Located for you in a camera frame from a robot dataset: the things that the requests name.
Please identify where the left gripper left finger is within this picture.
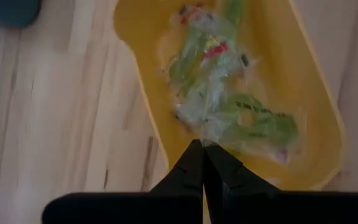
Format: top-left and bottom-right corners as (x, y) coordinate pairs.
(41, 139), (205, 224)

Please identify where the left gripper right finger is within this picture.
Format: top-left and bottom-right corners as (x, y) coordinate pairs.
(203, 142), (358, 224)

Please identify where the grey-blue plastic bin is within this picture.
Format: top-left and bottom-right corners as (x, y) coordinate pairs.
(0, 0), (42, 28)

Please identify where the yellow plastic bin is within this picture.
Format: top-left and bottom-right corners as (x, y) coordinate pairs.
(112, 0), (347, 191)

